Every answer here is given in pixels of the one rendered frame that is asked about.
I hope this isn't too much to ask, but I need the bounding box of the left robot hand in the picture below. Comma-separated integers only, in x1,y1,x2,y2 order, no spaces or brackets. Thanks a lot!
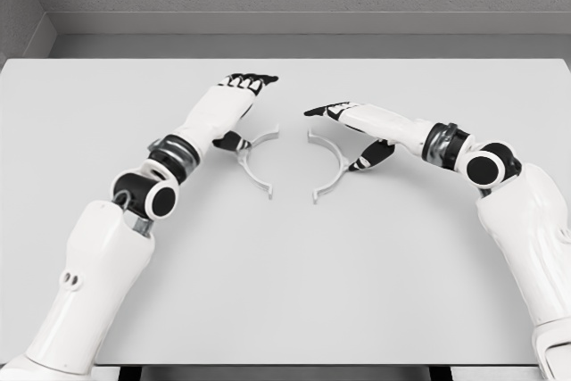
191,71,281,152

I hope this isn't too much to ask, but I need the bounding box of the white half-ring pipe clamp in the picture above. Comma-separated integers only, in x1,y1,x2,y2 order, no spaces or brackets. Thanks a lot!
306,128,354,203
236,123,283,201

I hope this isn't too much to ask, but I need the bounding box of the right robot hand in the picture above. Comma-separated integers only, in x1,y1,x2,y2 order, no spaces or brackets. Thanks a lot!
303,101,406,173

